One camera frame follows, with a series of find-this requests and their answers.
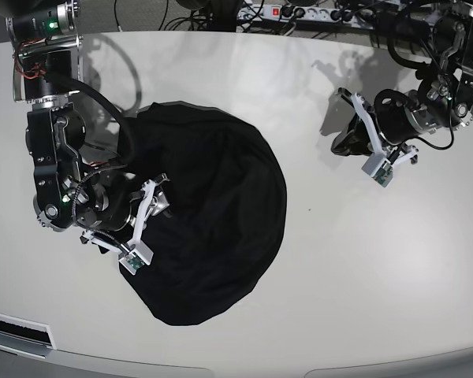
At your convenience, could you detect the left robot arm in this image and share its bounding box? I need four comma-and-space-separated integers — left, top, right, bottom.
364, 1, 473, 153

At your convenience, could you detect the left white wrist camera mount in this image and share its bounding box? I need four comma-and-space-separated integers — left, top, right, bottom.
337, 87, 421, 187

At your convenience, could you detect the table cable grommet slot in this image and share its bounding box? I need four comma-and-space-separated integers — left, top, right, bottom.
0, 313, 57, 359

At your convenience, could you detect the white power strip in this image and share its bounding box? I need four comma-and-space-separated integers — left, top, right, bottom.
236, 2, 374, 28

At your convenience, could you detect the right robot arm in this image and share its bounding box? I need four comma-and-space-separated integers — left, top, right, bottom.
6, 1, 167, 243

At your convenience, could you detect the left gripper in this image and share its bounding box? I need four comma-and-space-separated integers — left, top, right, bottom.
331, 89, 419, 157

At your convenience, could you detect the black t-shirt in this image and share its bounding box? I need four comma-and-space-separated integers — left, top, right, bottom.
121, 102, 287, 326

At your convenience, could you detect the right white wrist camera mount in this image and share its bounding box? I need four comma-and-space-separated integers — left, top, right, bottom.
81, 173, 169, 275

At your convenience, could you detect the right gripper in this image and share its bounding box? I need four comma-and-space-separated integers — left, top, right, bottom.
78, 172, 170, 241

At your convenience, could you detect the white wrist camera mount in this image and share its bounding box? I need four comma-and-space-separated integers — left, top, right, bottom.
81, 173, 169, 275
337, 87, 421, 187

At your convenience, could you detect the black pole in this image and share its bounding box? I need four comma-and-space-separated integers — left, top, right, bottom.
210, 0, 241, 32

